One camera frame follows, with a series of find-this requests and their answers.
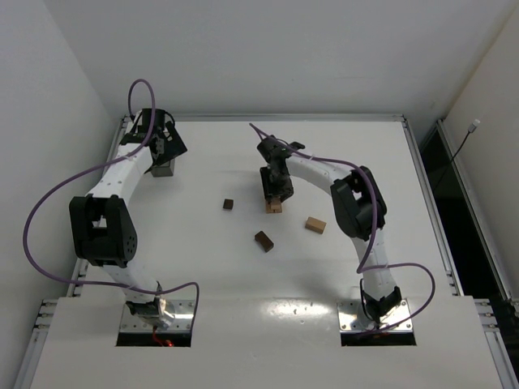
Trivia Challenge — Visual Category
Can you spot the smoky transparent plastic box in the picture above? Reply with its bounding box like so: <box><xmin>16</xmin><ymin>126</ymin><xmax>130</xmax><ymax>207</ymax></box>
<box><xmin>151</xmin><ymin>160</ymin><xmax>175</xmax><ymax>177</ymax></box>

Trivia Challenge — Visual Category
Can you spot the light brown block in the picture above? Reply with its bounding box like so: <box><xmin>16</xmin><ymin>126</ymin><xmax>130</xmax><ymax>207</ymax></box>
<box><xmin>305</xmin><ymin>216</ymin><xmax>327</xmax><ymax>234</ymax></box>

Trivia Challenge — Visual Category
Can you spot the dark wood arch block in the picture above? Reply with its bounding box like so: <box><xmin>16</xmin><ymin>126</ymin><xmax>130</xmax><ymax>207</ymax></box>
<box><xmin>254</xmin><ymin>231</ymin><xmax>274</xmax><ymax>253</ymax></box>

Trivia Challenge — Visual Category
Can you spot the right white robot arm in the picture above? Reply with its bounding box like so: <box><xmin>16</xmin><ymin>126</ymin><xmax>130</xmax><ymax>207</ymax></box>
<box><xmin>257</xmin><ymin>135</ymin><xmax>401</xmax><ymax>324</ymax></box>

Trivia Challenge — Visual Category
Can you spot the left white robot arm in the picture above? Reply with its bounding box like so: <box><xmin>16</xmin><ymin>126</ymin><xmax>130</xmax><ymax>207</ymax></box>
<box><xmin>69</xmin><ymin>109</ymin><xmax>187</xmax><ymax>329</ymax></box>

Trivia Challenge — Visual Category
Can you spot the small dark wood cube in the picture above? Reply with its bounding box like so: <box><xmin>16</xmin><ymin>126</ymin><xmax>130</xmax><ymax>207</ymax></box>
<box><xmin>223</xmin><ymin>199</ymin><xmax>234</xmax><ymax>211</ymax></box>

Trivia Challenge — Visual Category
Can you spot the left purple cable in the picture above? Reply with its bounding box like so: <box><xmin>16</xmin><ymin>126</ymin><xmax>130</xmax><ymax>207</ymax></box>
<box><xmin>23</xmin><ymin>79</ymin><xmax>200</xmax><ymax>337</ymax></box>

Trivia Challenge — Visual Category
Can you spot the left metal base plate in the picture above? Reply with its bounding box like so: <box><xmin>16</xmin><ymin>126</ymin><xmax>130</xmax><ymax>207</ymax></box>
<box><xmin>119</xmin><ymin>299</ymin><xmax>195</xmax><ymax>334</ymax></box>

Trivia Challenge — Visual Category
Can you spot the metal base plate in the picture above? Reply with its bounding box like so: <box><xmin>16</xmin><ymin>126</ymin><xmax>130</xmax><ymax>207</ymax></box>
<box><xmin>119</xmin><ymin>299</ymin><xmax>195</xmax><ymax>334</ymax></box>
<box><xmin>337</xmin><ymin>298</ymin><xmax>414</xmax><ymax>334</ymax></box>

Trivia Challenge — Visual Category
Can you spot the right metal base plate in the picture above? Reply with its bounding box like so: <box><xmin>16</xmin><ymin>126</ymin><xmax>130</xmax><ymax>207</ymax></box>
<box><xmin>337</xmin><ymin>298</ymin><xmax>414</xmax><ymax>334</ymax></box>

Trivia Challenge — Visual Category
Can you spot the black wall cable with plug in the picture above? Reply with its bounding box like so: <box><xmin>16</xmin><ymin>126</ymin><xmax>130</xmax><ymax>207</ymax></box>
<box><xmin>433</xmin><ymin>118</ymin><xmax>482</xmax><ymax>191</ymax></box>

